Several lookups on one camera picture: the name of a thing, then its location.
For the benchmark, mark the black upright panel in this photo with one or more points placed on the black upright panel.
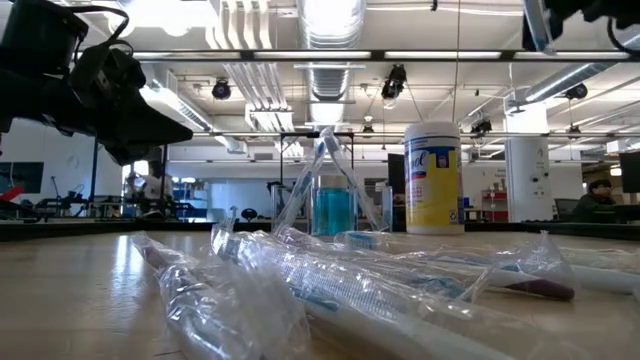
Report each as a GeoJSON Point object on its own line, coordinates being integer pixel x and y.
{"type": "Point", "coordinates": [395, 170]}

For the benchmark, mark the black ceiling spotlight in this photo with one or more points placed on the black ceiling spotlight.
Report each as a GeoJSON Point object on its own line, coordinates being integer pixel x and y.
{"type": "Point", "coordinates": [576, 91]}
{"type": "Point", "coordinates": [221, 90]}
{"type": "Point", "coordinates": [481, 127]}
{"type": "Point", "coordinates": [394, 82]}

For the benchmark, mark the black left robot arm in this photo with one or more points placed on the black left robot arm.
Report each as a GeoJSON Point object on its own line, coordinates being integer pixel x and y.
{"type": "Point", "coordinates": [40, 35]}

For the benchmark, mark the red shelf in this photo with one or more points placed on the red shelf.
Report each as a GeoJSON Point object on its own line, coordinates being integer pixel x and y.
{"type": "Point", "coordinates": [500, 215]}

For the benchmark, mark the silver ventilation duct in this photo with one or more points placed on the silver ventilation duct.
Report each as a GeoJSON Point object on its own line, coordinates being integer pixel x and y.
{"type": "Point", "coordinates": [330, 82]}

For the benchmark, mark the yellow Lysol wipes canister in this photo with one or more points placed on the yellow Lysol wipes canister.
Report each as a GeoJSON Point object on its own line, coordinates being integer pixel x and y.
{"type": "Point", "coordinates": [435, 195]}

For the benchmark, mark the white round column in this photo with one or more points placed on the white round column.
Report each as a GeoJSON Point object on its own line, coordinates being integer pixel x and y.
{"type": "Point", "coordinates": [527, 175]}

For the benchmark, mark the black overhead crossbar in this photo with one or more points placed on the black overhead crossbar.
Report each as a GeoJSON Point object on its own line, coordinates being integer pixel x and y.
{"type": "Point", "coordinates": [377, 55]}

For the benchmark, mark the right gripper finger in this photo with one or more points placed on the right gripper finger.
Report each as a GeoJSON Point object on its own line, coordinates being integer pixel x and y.
{"type": "Point", "coordinates": [567, 9]}
{"type": "Point", "coordinates": [530, 35]}

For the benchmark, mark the black wall screen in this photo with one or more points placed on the black wall screen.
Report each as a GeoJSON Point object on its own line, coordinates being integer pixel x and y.
{"type": "Point", "coordinates": [22, 177]}

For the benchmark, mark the clear acrylic organizer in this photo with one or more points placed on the clear acrylic organizer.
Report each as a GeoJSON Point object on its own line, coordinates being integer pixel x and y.
{"type": "Point", "coordinates": [387, 215]}

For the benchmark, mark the grey office chair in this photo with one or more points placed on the grey office chair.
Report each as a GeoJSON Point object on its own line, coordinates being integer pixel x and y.
{"type": "Point", "coordinates": [566, 210]}

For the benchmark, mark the black monitor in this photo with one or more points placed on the black monitor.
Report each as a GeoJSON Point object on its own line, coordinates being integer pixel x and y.
{"type": "Point", "coordinates": [631, 172]}

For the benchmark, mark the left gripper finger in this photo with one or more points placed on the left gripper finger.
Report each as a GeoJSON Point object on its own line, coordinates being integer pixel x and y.
{"type": "Point", "coordinates": [150, 120]}
{"type": "Point", "coordinates": [145, 140]}

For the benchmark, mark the person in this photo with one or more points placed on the person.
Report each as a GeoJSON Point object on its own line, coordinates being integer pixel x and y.
{"type": "Point", "coordinates": [152, 187]}
{"type": "Point", "coordinates": [595, 205]}

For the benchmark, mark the white rectangular ceiling duct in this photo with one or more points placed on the white rectangular ceiling duct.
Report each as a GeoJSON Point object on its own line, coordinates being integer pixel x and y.
{"type": "Point", "coordinates": [170, 95]}

